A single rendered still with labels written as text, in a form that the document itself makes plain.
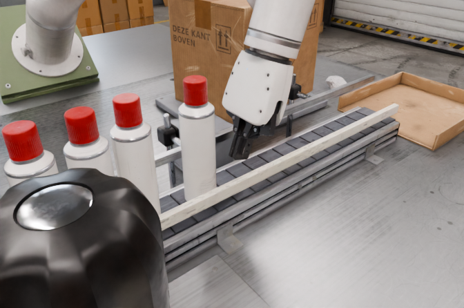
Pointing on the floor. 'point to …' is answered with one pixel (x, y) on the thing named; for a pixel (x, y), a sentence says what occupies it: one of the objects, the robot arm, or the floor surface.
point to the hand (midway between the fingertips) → (241, 146)
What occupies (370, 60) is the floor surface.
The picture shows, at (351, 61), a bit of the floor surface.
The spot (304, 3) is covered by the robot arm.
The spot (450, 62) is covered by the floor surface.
